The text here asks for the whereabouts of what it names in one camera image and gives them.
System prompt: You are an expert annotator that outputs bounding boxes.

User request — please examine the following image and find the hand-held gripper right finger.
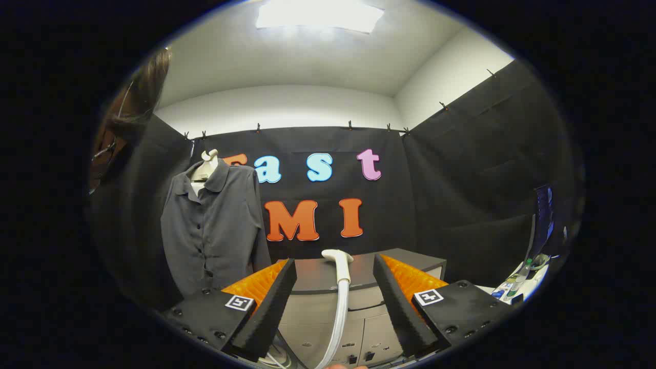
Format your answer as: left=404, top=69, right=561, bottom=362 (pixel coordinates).
left=373, top=253, right=513, bottom=358

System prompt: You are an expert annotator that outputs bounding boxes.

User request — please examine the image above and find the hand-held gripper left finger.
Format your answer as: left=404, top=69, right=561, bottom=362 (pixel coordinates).
left=163, top=258, right=298, bottom=362

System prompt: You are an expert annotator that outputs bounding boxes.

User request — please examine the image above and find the grey button shirt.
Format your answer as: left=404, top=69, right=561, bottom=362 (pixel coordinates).
left=160, top=159, right=272, bottom=299

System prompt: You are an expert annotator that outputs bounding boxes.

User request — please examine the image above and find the cream clothes hanger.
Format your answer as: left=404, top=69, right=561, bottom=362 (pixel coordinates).
left=191, top=149, right=219, bottom=183

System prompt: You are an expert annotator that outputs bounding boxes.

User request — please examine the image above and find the grey cabinet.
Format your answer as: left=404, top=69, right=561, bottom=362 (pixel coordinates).
left=272, top=248, right=447, bottom=367

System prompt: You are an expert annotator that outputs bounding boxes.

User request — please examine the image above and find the black backdrop cloth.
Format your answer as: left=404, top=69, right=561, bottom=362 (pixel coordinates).
left=90, top=59, right=585, bottom=308

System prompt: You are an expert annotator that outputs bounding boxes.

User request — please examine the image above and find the clear plastic bottle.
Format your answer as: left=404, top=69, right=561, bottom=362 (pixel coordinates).
left=506, top=259, right=534, bottom=299

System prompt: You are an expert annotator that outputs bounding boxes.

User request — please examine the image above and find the person's head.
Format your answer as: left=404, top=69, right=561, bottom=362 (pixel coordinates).
left=88, top=47, right=172, bottom=195

